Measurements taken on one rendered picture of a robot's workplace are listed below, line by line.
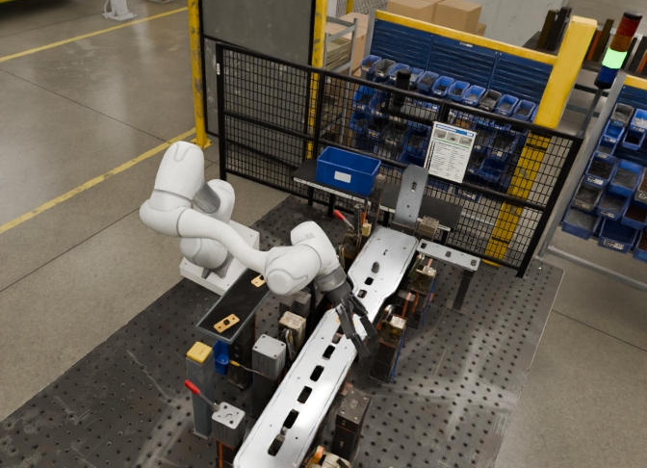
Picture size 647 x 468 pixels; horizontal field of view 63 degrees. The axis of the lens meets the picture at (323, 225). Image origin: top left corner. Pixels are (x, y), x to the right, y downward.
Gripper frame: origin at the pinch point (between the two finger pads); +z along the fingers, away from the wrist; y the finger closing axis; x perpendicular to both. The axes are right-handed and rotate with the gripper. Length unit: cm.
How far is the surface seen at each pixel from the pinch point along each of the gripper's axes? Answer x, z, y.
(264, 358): -38.3, -7.0, -5.2
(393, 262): -3, -2, -81
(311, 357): -31.1, 4.3, -20.8
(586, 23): 110, -51, -99
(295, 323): -31.3, -9.2, -23.9
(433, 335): -5, 39, -85
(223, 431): -51, 3, 16
